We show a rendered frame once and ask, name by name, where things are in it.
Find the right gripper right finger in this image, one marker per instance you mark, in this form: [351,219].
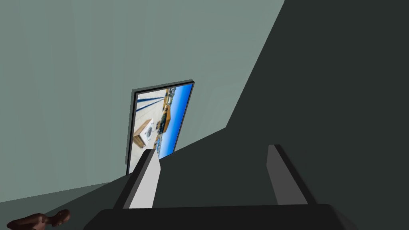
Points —
[286,182]

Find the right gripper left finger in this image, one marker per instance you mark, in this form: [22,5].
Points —
[143,185]

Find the brown human figure statue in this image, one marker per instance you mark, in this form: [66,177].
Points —
[41,221]

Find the black framed wall picture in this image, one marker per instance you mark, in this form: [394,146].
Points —
[159,121]

